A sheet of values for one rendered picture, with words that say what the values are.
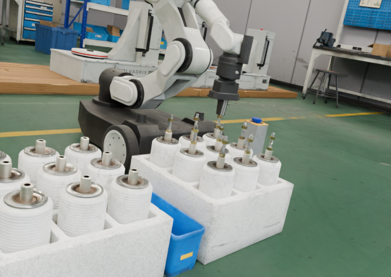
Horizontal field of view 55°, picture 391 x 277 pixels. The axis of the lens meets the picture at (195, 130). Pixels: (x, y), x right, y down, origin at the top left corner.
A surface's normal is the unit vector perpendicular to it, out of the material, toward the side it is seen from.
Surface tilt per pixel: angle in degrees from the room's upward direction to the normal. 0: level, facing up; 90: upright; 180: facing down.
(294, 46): 90
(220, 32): 90
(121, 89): 90
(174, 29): 90
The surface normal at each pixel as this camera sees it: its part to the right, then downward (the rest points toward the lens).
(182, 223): -0.71, 0.01
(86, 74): 0.70, 0.29
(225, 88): 0.54, 0.30
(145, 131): 0.62, -0.46
